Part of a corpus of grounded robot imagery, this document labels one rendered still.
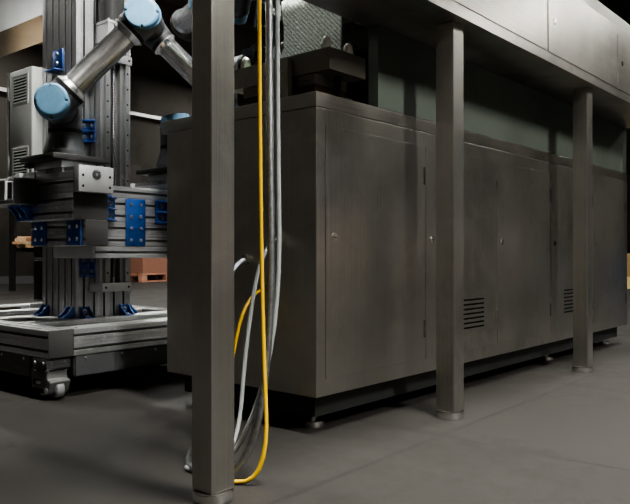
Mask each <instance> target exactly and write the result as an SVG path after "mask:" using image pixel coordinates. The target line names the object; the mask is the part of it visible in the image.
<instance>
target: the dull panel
mask: <svg viewBox="0 0 630 504"><path fill-rule="evenodd" d="M463 93H464V130H465V131H468V132H472V133H476V134H480V135H483V136H487V137H491V138H495V139H498V140H502V141H506V142H510V143H513V144H517V145H521V146H525V147H528V148H532V149H536V150H540V151H543V152H547V153H551V154H555V155H558V156H562V157H566V158H570V159H573V106H572V105H569V104H567V103H565V102H562V101H560V100H557V99H555V98H553V97H550V96H548V95H545V94H543V93H541V92H538V91H536V90H533V89H531V88H529V87H526V86H524V85H521V84H519V83H517V82H514V81H512V80H510V79H507V78H505V77H502V76H500V75H498V74H495V73H493V72H490V71H488V70H486V69H483V68H481V67H478V66H476V65H474V64H471V63H469V62H466V61H464V60H463ZM368 105H371V106H375V107H379V108H382V109H386V110H390V111H394V112H397V113H401V114H405V115H409V116H412V117H416V118H420V119H424V120H427V121H431V122H435V123H436V49H435V48H433V47H431V46H428V45H426V44H423V43H421V42H419V41H416V40H414V39H411V38H409V37H407V36H404V35H402V34H400V33H397V32H395V31H392V30H390V29H388V28H385V27H383V26H380V25H375V26H371V27H368ZM592 150H593V165H596V166H600V167H603V168H607V169H611V170H615V171H618V172H622V173H626V128H624V127H622V126H620V125H617V124H615V123H612V122H610V121H608V120H605V119H603V118H600V117H598V116H596V115H593V114H592Z"/></svg>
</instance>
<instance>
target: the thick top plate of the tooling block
mask: <svg viewBox="0 0 630 504"><path fill-rule="evenodd" d="M285 58H290V59H292V78H295V77H300V76H304V75H309V74H313V73H316V74H320V75H323V76H326V77H330V78H333V77H334V76H341V81H343V82H347V83H351V82H356V81H361V80H365V79H366V71H365V58H362V57H359V56H356V55H353V54H351V53H348V52H345V51H342V50H339V49H336V48H333V47H330V46H328V47H324V48H320V49H316V50H312V51H309V52H305V53H301V54H297V55H293V56H289V57H285ZM255 86H258V64H257V65H253V66H249V67H245V68H241V69H237V70H234V93H239V94H243V95H244V89H246V88H251V87H255Z"/></svg>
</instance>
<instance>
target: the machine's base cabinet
mask: <svg viewBox="0 0 630 504"><path fill-rule="evenodd" d="M280 141H281V227H282V235H283V240H282V241H281V276H280V295H279V306H278V316H277V326H276V333H275V339H274V346H273V352H272V357H271V362H270V371H269V380H268V388H267V393H268V408H271V409H276V410H281V411H286V412H291V413H296V414H301V415H306V416H310V418H306V419H303V420H302V425H303V426H305V427H311V428H315V427H321V426H323V425H324V420H323V419H321V418H316V417H318V416H322V415H325V414H329V413H333V412H337V411H340V410H344V409H348V408H351V407H355V406H359V405H363V404H366V403H370V402H374V401H378V400H381V399H385V398H389V397H393V396H396V395H400V394H404V393H407V392H411V391H415V390H419V389H422V388H426V387H430V386H434V385H436V135H433V134H429V133H425V132H421V131H417V130H413V129H408V128H404V127H400V126H396V125H392V124H388V123H384V122H380V121H375V120H371V119H367V118H363V117H359V116H355V115H351V114H346V113H342V112H338V111H334V110H330V109H326V108H322V107H318V106H315V107H309V108H304V109H298V110H293V111H287V112H282V113H280ZM243 254H248V255H249V256H250V258H251V261H250V263H249V264H243V265H242V266H241V267H239V269H238V270H237V271H236V272H235V274H234V339H235V334H236V330H237V326H238V322H239V319H240V316H241V313H242V311H243V308H244V306H245V304H246V303H247V301H248V299H249V298H250V297H251V294H252V288H253V283H254V278H255V274H256V270H257V267H258V264H259V260H260V252H259V180H258V117H254V118H249V119H243V120H238V121H234V264H235V263H236V262H237V261H239V260H240V259H241V256H242V255H243ZM623 325H627V181H623V180H619V179H615V178H611V177H607V176H603V175H599V174H595V173H593V343H594V342H598V343H599V344H610V341H606V339H609V338H613V337H617V327H618V326H623ZM572 348H573V168H570V167H566V166H561V165H557V164H553V163H549V162H545V161H541V160H537V159H533V158H528V157H524V156H520V155H516V154H512V153H508V152H504V151H499V150H495V149H491V148H487V147H483V146H479V145H475V144H470V143H466V142H464V377H467V376H471V375H475V374H478V373H482V372H486V371H490V370H493V369H497V368H501V367H505V366H508V365H512V364H516V363H519V362H523V361H527V360H531V359H534V358H538V357H539V359H540V360H544V361H552V360H553V357H552V356H548V355H549V354H553V353H557V352H561V351H564V350H568V349H572ZM167 372H172V373H178V374H183V375H185V391H187V392H192V129H188V130H183V131H177V132H172V133H167ZM261 372H262V342H261V303H260V293H258V294H257V295H256V296H255V302H254V309H253V316H252V323H251V331H250V339H249V347H248V357H247V367H246V377H245V390H244V403H246V404H251V405H254V402H255V399H256V397H257V393H258V389H259V386H260V380H261Z"/></svg>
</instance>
